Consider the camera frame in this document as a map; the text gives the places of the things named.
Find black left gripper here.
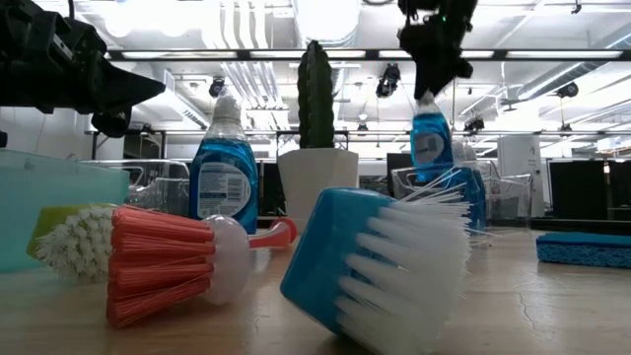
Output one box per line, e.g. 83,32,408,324
0,0,167,139

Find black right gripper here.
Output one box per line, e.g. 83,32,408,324
399,19,475,102

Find red dish brush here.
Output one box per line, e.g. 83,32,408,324
105,204,299,329

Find blue brush white bristles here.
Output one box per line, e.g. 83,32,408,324
279,170,497,355

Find blue sponge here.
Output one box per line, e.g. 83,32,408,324
535,231,631,270

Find clear plastic bin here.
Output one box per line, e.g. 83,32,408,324
78,158,191,218
390,160,534,233

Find tall green cactus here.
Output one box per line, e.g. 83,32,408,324
297,39,335,150

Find white cabinet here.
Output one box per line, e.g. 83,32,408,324
497,135,546,218

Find teal translucent plastic bin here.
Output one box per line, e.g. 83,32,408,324
0,149,130,274

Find white hexagonal planter pot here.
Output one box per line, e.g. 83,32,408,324
277,147,360,236

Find black partition panel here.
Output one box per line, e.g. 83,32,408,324
547,158,631,221

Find black ceiling light rail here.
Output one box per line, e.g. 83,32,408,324
105,48,631,61

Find silver ventilation duct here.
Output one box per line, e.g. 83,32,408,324
293,0,361,48

